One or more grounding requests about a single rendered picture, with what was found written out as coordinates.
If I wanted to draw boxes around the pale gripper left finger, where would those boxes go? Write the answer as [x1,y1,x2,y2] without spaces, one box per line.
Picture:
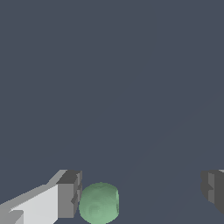
[0,169,83,224]

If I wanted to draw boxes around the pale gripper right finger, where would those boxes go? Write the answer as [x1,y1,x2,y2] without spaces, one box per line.
[199,169,224,215]

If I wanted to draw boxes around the green rounded cube object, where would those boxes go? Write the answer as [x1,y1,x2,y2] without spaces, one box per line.
[78,182,120,224]

